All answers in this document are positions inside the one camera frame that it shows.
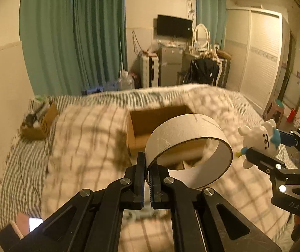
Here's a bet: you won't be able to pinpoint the grey striped bed sheet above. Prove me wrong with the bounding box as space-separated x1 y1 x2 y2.
0 84 265 232

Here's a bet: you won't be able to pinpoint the black clothes on chair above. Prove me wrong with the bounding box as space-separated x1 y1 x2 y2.
187 58 220 86

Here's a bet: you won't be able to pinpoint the red bottle on floor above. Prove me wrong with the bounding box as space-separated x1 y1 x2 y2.
287 109 296 123

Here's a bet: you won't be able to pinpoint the white plush toy figure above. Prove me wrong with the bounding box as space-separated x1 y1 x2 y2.
237 119 281 157

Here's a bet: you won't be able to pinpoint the grey mini fridge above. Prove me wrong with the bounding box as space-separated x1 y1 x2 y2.
158 46 183 87

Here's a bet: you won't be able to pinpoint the green curtain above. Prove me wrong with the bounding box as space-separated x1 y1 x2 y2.
19 0 127 96
196 0 227 49

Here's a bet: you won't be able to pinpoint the small cardboard box with clutter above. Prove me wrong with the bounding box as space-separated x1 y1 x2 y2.
20 96 58 140

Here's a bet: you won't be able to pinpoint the large clear water jug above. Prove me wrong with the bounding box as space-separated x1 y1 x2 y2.
118 70 135 91

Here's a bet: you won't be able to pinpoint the white oval vanity mirror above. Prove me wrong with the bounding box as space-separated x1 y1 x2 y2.
192 23 210 51

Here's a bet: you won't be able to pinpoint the green curtain right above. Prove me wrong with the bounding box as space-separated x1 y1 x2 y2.
196 0 227 49

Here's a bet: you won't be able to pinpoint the white sliding wardrobe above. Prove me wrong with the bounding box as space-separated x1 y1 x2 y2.
225 7 283 114

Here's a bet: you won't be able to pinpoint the white suitcase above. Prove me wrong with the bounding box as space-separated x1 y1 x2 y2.
139 53 159 88

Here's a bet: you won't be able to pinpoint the brown cardboard box on bed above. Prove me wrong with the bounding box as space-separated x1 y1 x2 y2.
127 105 207 170

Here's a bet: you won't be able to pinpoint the black wall television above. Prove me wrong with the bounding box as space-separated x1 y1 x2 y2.
157 15 193 39

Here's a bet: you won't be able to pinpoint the white cardboard tape ring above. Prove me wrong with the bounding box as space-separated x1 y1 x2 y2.
145 113 234 190

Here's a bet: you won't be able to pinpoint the green curtain left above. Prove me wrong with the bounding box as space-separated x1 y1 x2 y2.
19 0 127 96

